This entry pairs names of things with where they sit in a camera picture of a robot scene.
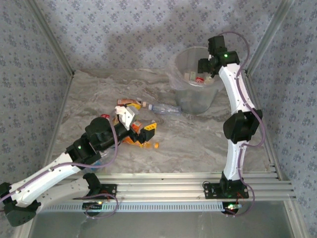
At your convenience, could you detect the right controller board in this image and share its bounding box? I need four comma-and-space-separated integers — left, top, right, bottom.
222, 202, 243, 212

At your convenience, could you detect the clear crumpled water bottle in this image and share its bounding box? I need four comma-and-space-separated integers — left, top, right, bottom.
148, 103, 183, 118

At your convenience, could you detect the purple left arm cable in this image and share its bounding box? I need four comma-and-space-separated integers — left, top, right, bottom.
0, 120, 119, 203

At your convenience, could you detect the controller board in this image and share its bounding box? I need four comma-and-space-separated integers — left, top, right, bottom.
222, 202, 243, 212
82, 201, 104, 210

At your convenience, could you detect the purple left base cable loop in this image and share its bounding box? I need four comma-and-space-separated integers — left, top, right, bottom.
83, 192, 120, 219

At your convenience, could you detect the aluminium left frame post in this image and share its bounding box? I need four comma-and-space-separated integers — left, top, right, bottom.
24, 0, 76, 76

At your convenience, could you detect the aluminium left table rail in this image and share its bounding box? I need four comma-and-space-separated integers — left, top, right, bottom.
44, 71, 75, 159

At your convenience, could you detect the clear bottle blue label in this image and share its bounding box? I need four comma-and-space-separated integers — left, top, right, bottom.
81, 150, 113, 174

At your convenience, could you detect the left controller board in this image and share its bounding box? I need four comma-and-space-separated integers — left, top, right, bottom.
82, 201, 104, 210

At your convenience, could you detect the aluminium frame post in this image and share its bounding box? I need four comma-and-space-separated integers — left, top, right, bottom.
244, 0, 297, 75
24, 0, 76, 76

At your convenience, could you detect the aluminium table rail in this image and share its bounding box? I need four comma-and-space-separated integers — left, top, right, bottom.
244, 70, 283, 180
44, 71, 75, 159

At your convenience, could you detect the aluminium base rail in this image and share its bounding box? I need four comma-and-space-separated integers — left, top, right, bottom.
59, 172, 297, 202

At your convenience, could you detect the grey slotted cable tray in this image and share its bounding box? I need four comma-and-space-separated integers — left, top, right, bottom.
37, 201, 240, 213

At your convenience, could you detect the aluminium right table rail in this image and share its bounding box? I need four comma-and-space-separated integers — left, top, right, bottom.
244, 70, 283, 180

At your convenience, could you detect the clear plastic bin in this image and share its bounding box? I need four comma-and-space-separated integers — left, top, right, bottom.
168, 46, 223, 115

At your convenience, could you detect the clear bottle peach label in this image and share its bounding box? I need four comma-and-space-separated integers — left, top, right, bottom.
116, 98, 147, 110

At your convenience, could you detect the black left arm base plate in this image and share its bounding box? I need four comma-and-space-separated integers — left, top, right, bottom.
71, 182, 117, 200

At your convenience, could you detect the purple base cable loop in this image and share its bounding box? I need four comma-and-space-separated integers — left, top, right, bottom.
222, 193, 256, 218
83, 192, 120, 219

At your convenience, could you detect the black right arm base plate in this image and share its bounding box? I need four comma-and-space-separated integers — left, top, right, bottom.
203, 182, 250, 199

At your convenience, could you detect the bottle red orange label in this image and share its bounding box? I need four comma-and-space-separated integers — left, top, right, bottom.
130, 120, 144, 131

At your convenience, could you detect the orange juice plastic bottle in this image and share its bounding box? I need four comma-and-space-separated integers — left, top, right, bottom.
122, 137, 161, 150

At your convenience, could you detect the aluminium right frame post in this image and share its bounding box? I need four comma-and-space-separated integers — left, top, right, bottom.
244, 0, 297, 75

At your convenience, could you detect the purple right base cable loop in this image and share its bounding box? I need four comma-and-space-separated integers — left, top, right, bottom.
222, 193, 256, 218

